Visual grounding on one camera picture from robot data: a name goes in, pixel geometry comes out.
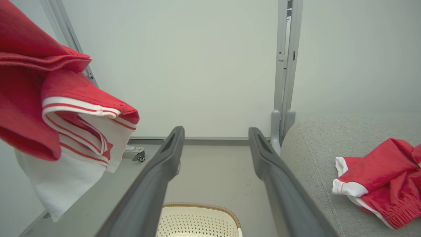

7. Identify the grey fabric sofa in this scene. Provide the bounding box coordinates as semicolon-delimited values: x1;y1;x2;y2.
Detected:
280;113;421;237

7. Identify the grey partition frame double post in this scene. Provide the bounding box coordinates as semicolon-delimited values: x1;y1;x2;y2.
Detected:
270;0;304;156

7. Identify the cream plastic laundry basket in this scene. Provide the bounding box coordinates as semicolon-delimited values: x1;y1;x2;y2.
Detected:
156;202;243;237

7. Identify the red white striped jersey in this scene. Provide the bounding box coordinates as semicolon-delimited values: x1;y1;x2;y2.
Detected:
0;0;140;223

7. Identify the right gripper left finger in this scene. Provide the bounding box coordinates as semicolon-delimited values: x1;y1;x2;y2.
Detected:
95;126;186;237

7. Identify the red shorts white trim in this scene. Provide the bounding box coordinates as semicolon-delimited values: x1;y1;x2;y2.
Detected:
331;138;421;230

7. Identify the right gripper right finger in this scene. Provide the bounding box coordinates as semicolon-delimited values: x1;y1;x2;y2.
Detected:
248;127;340;237

